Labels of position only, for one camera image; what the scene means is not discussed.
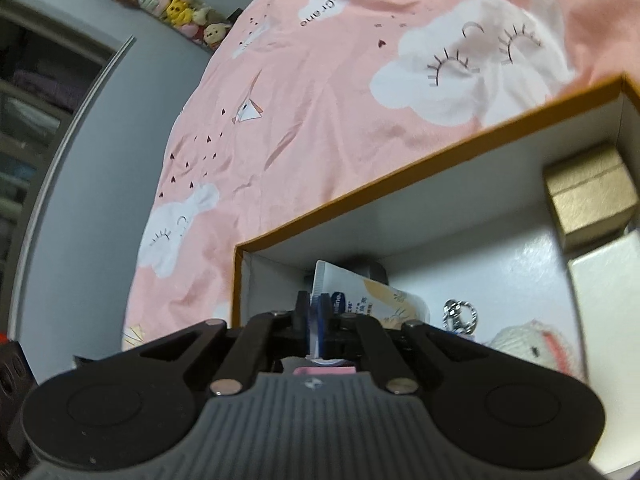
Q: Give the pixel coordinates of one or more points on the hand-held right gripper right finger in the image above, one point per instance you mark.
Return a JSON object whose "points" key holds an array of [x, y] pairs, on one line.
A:
{"points": [[327, 322]]}

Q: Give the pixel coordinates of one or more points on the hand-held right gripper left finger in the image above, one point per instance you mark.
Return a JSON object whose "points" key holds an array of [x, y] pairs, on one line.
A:
{"points": [[300, 312]]}

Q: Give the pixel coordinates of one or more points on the pink pouch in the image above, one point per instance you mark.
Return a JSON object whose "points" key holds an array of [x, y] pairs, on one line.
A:
{"points": [[325, 371]]}

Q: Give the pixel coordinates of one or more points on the white lotion tube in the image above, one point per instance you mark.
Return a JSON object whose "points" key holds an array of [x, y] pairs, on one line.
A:
{"points": [[380, 300]]}

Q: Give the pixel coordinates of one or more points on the dark grey box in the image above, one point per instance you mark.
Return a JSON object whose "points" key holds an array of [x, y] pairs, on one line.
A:
{"points": [[372, 270]]}

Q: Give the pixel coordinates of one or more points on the orange cardboard box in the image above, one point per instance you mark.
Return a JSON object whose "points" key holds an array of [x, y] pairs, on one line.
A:
{"points": [[450, 200]]}

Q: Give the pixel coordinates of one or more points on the white crochet bunny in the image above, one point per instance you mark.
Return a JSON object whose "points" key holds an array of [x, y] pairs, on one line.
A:
{"points": [[530, 345]]}

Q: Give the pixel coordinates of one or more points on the white box with cat print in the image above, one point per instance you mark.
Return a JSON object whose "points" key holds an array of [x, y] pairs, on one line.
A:
{"points": [[610, 305]]}

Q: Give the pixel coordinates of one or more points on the gold box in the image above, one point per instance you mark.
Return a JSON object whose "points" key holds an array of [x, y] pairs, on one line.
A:
{"points": [[590, 200]]}

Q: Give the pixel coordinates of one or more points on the pink printed blanket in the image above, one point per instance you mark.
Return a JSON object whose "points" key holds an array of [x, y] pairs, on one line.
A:
{"points": [[325, 135]]}

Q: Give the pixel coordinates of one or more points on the hanging plush toy organizer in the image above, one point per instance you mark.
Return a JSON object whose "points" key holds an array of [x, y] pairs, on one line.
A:
{"points": [[175, 10]]}

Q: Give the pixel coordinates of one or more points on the grey framed window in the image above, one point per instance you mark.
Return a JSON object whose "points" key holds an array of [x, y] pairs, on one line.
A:
{"points": [[35, 110]]}

